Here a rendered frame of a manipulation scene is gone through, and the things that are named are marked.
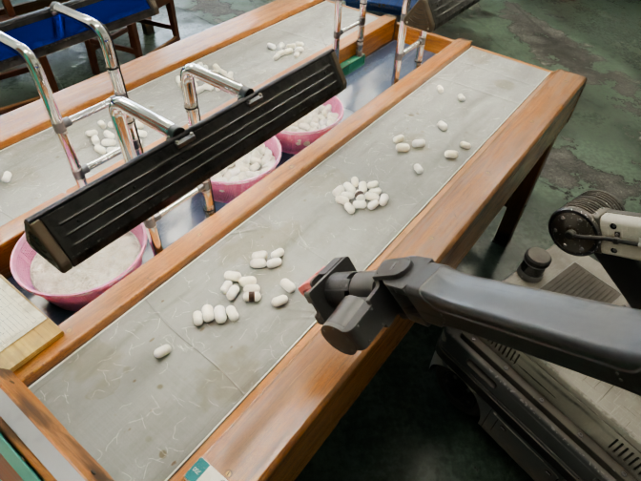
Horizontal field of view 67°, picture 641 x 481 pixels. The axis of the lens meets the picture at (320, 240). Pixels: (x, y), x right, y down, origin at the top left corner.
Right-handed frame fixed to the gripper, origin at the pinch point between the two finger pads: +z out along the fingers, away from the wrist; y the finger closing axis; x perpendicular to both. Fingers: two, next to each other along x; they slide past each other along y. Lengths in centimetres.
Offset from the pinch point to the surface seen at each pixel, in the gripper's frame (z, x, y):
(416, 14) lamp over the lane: 4, -30, -69
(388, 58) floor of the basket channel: 56, -20, -120
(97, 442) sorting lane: 16.9, 1.9, 36.5
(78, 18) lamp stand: 35, -61, -9
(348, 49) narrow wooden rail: 56, -31, -102
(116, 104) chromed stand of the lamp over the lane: 10.0, -40.6, 5.4
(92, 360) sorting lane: 27.2, -6.5, 28.5
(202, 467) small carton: 0.7, 9.4, 29.4
